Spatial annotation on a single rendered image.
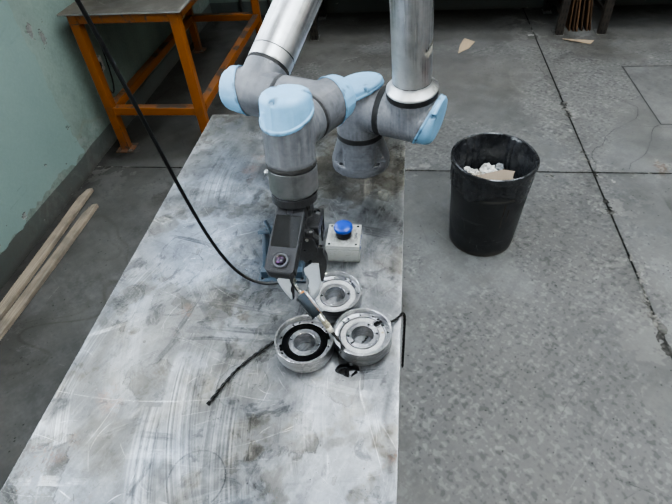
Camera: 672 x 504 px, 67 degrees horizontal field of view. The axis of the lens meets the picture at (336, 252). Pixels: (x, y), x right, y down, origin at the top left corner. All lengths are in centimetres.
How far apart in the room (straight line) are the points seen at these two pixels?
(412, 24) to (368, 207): 41
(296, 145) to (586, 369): 150
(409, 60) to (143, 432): 85
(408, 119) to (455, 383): 101
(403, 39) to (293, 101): 43
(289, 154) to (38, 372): 169
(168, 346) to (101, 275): 148
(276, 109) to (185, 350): 50
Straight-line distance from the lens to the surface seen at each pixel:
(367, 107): 120
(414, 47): 109
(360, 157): 127
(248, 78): 86
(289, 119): 70
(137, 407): 96
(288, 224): 76
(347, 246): 104
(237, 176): 136
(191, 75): 284
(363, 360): 88
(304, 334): 92
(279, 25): 90
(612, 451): 186
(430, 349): 191
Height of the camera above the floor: 156
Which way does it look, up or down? 44 degrees down
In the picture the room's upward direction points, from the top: 5 degrees counter-clockwise
